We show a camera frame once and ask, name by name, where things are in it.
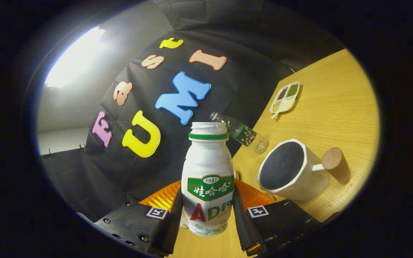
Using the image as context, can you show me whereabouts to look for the white juice bottle green label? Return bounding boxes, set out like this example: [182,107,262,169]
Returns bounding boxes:
[181,122,236,237]

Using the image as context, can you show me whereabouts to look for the black backdrop cloth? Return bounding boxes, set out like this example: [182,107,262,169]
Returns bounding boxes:
[42,0,347,223]

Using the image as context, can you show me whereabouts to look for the white divided dish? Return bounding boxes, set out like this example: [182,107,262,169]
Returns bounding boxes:
[270,82,300,119]

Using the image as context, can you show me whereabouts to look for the white cup wooden handle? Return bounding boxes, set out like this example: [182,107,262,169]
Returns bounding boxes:
[257,139,351,201]

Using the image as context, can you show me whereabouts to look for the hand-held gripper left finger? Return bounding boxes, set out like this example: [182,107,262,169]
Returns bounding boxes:
[94,180,184,257]

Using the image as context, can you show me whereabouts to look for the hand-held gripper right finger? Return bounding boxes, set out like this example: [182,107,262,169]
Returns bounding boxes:
[232,178,323,257]

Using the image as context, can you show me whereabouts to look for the wooden table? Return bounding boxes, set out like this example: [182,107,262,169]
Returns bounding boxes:
[167,48,380,258]

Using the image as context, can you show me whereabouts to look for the ceiling light panel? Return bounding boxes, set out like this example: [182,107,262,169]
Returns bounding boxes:
[45,26,106,88]

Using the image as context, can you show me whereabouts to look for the clear plastic water bottle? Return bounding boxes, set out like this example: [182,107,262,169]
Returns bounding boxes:
[209,111,269,154]

